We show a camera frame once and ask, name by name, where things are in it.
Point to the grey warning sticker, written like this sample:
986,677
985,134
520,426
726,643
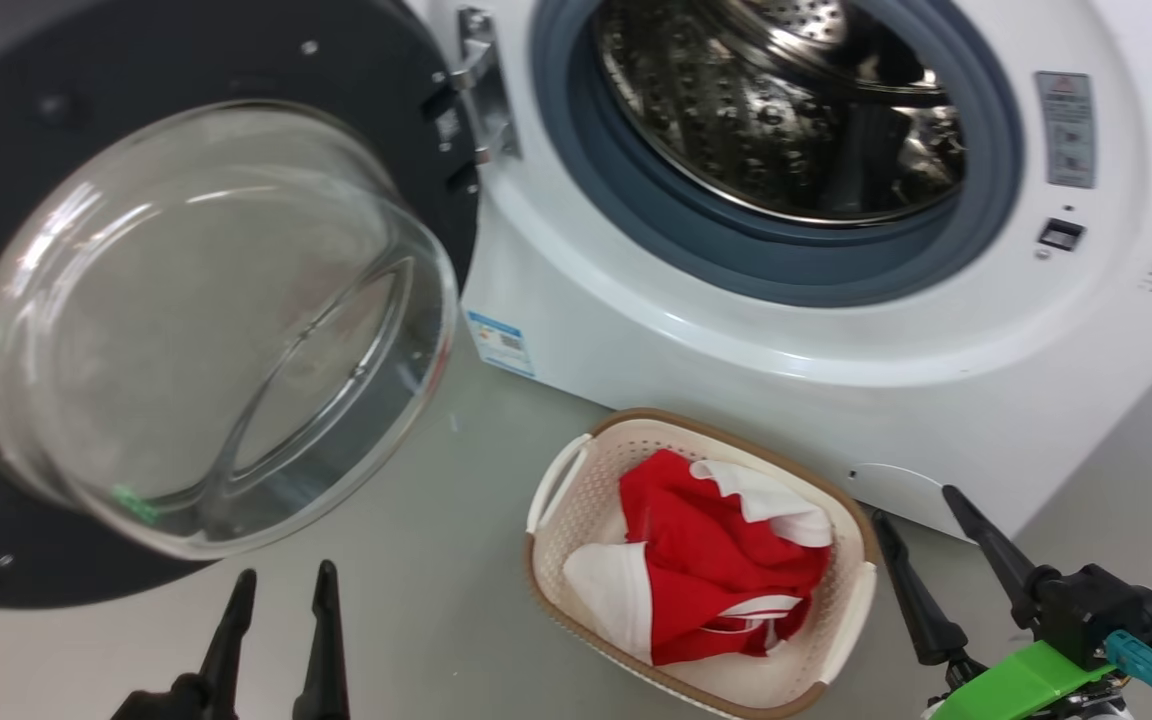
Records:
1067,130

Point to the cream perforated laundry basket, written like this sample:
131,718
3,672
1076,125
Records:
576,500

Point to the white front-load washing machine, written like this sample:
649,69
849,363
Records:
786,400

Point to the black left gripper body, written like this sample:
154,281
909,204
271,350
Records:
166,700

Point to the red and white garment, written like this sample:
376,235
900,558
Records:
706,560

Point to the blue energy label sticker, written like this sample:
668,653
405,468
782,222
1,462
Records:
500,343

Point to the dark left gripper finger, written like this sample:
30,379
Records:
324,650
228,650

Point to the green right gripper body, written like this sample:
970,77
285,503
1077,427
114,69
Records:
1016,685

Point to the round drain filter cover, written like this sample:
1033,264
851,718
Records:
911,495

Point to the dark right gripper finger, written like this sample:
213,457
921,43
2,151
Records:
921,600
996,545

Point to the silver metal door hinge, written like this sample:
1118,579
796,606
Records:
484,90

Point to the perforated stainless steel drum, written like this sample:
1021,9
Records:
736,120

